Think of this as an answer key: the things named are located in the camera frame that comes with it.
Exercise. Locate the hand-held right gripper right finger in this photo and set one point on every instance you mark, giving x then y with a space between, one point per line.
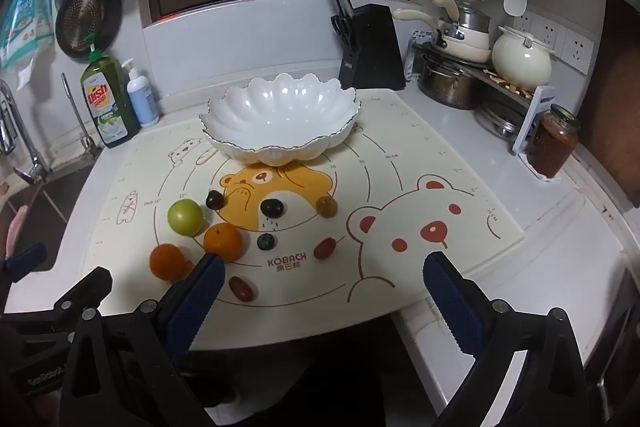
452 303

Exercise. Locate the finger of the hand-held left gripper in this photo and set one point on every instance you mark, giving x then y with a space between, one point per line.
75 293
26 260

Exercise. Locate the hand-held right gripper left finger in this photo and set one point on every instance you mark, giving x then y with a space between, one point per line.
194 303

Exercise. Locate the orange mandarin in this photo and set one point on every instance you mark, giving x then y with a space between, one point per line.
223 242
167 262

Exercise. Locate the green plum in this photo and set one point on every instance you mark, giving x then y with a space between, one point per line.
185 217

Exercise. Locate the red jujube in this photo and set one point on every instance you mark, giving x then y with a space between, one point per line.
241 289
325 248

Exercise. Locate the brown longan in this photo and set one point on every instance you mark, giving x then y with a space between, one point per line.
327 206

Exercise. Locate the white scalloped bowl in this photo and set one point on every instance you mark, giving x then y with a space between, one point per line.
280 117

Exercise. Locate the person's left hand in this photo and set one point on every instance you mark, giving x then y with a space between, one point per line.
46 408

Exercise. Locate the kitchen sink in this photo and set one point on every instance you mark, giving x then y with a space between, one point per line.
35 207

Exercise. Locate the blueberry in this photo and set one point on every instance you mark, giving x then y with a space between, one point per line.
266 241

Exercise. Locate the dark grape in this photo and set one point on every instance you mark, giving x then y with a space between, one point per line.
215 199
272 208

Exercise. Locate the chrome faucet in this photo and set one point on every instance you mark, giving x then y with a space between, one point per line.
20 142

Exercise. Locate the bear printed baking mat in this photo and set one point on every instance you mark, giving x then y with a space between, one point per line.
410 187

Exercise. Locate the green dish soap bottle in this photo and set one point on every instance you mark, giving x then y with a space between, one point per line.
107 102

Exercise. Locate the glass jar of sauce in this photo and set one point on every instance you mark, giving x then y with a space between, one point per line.
552 147

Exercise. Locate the steel pot lid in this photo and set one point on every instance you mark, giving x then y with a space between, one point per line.
502 119

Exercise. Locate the white pump bottle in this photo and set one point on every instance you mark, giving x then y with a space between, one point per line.
142 99

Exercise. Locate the grey pot rack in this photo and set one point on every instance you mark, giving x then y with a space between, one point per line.
530 117

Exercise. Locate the large steel pot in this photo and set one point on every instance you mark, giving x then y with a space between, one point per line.
450 82

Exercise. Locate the teal printed packet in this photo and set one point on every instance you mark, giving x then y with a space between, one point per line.
25 22

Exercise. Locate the cream casserole pot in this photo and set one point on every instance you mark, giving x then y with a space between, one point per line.
522 59

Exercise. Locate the black knife block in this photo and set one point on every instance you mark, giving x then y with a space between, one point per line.
372 49

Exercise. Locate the brown cutting board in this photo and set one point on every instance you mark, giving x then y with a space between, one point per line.
615 82

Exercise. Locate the small steel pot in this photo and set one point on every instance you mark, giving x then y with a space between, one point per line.
472 17

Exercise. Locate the black kitchen scissors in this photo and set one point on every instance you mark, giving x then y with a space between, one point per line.
341 29

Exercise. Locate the cream ladle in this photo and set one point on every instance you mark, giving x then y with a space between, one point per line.
446 4

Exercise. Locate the white wall sockets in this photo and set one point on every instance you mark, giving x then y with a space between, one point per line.
575 47

